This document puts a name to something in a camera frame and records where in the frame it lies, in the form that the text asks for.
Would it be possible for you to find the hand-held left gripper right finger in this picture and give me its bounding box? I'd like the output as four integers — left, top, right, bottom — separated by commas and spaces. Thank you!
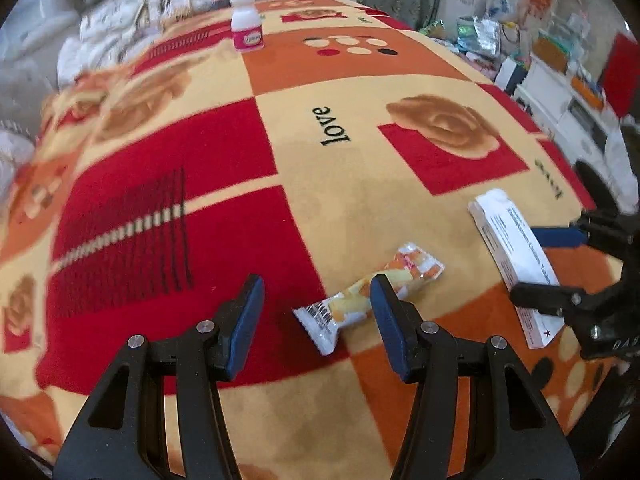
369, 275, 581, 480

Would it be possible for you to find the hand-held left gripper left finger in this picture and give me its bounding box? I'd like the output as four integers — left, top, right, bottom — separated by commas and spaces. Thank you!
52, 274, 266, 480

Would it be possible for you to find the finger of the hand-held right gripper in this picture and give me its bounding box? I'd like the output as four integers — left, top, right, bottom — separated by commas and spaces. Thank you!
509, 280, 621, 318
530, 210, 626, 261

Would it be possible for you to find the white box red star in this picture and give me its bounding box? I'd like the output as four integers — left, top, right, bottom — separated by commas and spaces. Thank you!
467, 188, 568, 350

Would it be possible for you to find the orange white snack packet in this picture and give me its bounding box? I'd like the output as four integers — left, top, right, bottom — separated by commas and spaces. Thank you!
292, 242, 446, 356

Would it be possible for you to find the red orange printed blanket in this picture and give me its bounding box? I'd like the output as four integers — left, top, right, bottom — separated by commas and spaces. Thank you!
0, 0, 631, 480

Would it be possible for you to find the white cabinet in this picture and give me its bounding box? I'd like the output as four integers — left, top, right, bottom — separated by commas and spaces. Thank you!
515, 50, 640, 196

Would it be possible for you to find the red board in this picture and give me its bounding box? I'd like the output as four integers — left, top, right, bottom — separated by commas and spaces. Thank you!
600, 32, 640, 116

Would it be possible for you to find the silver foil bag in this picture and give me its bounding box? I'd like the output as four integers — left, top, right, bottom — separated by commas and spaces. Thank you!
457, 15, 501, 58

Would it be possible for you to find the white blue plastic bag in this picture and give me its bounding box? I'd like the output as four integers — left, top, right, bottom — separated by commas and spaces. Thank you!
485, 0, 516, 21

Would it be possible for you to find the white bottle pink label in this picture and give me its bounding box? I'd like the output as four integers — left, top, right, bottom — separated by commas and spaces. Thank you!
230, 0, 264, 53

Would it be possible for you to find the white quilted cloth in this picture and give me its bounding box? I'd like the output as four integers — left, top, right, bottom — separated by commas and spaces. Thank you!
57, 0, 166, 86

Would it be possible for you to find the grey tufted sofa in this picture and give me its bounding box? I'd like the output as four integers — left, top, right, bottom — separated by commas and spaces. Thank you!
0, 0, 81, 126

